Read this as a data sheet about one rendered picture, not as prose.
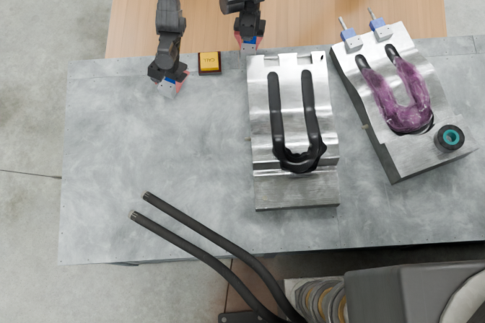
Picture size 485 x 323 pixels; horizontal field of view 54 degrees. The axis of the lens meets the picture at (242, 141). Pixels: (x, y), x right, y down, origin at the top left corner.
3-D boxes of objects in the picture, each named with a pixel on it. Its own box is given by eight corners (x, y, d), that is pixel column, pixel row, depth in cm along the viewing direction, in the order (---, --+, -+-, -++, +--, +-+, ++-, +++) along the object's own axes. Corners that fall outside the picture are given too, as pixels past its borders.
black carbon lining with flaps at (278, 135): (265, 74, 157) (265, 61, 148) (314, 71, 157) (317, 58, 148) (273, 177, 147) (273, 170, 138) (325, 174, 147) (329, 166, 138)
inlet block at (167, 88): (177, 62, 167) (174, 55, 162) (189, 67, 166) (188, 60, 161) (159, 94, 164) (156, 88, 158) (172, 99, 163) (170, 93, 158)
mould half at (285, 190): (246, 67, 165) (245, 49, 153) (321, 63, 165) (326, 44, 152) (255, 211, 151) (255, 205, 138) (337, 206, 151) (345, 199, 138)
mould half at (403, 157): (328, 52, 166) (333, 37, 156) (397, 29, 168) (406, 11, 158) (391, 185, 152) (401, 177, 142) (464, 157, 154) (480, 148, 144)
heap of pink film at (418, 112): (355, 71, 158) (359, 60, 150) (403, 53, 159) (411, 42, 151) (389, 141, 151) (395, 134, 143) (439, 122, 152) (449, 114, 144)
